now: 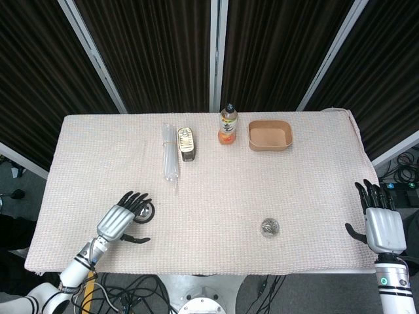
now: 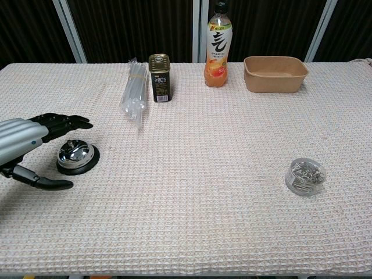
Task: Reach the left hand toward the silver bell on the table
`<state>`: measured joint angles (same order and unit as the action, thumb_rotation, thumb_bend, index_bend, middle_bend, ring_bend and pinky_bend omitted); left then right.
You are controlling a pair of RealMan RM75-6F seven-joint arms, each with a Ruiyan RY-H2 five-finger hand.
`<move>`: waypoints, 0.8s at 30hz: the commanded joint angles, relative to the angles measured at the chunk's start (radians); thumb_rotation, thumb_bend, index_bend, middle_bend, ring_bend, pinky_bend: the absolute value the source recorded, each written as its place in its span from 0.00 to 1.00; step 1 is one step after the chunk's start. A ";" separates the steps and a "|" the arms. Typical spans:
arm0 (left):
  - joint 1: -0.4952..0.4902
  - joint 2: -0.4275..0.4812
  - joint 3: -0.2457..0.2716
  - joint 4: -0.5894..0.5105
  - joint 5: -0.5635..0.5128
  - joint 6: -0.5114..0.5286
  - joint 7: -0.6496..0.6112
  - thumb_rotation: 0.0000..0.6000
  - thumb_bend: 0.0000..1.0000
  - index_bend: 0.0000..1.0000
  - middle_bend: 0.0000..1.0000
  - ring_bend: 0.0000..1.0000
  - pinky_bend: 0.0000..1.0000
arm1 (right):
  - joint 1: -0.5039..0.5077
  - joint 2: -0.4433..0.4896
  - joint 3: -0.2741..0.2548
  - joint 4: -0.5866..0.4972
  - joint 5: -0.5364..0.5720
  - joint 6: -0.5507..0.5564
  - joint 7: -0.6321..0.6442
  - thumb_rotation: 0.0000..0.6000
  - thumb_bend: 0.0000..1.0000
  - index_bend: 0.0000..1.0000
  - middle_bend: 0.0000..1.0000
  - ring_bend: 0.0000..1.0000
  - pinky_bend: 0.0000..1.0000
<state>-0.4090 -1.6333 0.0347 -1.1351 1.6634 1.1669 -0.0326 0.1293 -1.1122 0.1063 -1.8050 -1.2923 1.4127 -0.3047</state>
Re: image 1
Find black cables on floor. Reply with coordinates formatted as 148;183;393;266
71;273;177;314

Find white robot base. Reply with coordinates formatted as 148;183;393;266
156;273;249;314

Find bundle of clear plastic straws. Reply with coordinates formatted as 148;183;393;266
161;122;181;193

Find beige woven tablecloth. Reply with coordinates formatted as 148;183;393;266
24;107;381;276

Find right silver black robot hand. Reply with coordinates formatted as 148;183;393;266
345;179;407;254

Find orange tea drink bottle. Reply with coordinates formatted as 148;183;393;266
217;103;239;146

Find brown paper food box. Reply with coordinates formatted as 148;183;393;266
247;119;293;152

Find gold rectangular tin can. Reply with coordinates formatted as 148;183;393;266
176;126;198;163

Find black power strip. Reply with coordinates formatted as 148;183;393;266
379;182;419;207

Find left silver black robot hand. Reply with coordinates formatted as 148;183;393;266
96;190;154;245

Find crumpled foil ball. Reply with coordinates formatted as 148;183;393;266
259;217;282;237

